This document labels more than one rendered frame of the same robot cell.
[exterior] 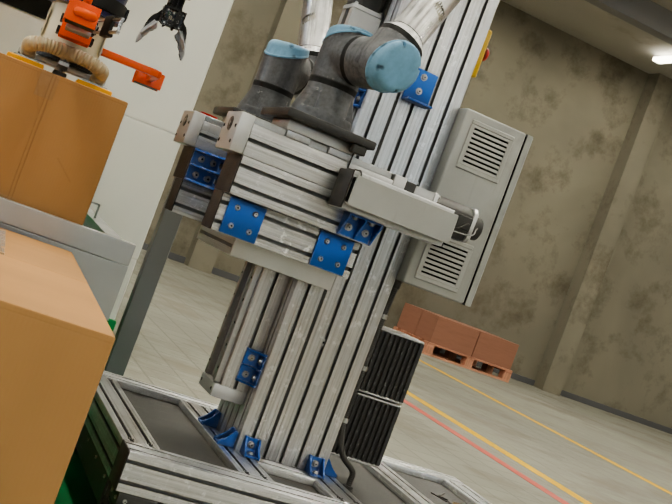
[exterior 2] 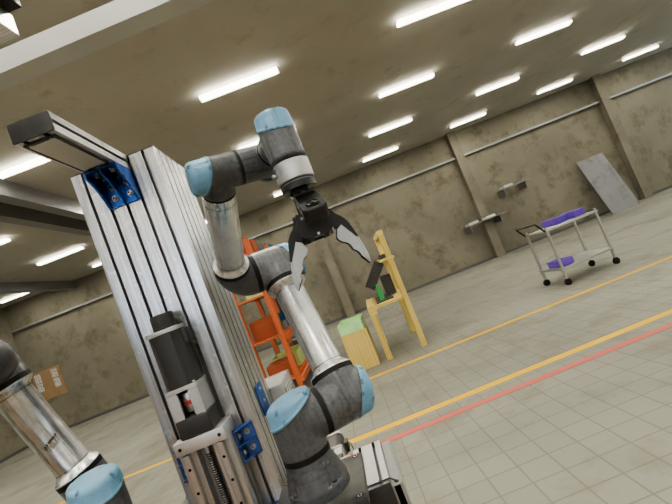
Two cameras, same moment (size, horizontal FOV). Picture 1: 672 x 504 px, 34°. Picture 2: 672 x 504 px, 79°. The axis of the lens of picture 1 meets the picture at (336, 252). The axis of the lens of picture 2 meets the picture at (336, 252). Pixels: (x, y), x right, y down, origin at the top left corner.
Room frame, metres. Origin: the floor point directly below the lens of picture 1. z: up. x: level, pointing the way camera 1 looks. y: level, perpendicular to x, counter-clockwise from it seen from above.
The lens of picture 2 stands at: (2.00, 1.00, 1.50)
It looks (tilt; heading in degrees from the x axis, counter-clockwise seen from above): 3 degrees up; 289
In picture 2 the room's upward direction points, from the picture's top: 22 degrees counter-clockwise
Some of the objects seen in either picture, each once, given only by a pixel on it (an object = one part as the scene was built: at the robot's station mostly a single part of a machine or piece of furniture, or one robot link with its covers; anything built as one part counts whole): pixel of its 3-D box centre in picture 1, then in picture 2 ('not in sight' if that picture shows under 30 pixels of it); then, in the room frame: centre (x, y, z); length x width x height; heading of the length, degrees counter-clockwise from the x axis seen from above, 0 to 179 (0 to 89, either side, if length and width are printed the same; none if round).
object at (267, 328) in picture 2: not in sight; (277, 309); (5.88, -5.70, 1.30); 2.82 x 0.78 x 2.60; 111
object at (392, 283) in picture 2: not in sight; (368, 297); (4.10, -5.61, 0.94); 1.44 x 1.28 x 1.88; 110
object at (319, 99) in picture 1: (326, 104); (312, 468); (2.56, 0.14, 1.09); 0.15 x 0.15 x 0.10
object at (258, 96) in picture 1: (267, 104); not in sight; (3.03, 0.32, 1.09); 0.15 x 0.15 x 0.10
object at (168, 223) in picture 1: (149, 275); not in sight; (3.47, 0.52, 0.50); 0.07 x 0.07 x 1.00; 17
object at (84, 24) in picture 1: (81, 15); not in sight; (2.54, 0.74, 1.08); 0.08 x 0.07 x 0.05; 17
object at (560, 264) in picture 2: not in sight; (566, 245); (0.89, -6.61, 0.54); 1.17 x 0.67 x 1.08; 23
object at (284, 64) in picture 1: (283, 65); (100, 500); (3.03, 0.31, 1.20); 0.13 x 0.12 x 0.14; 147
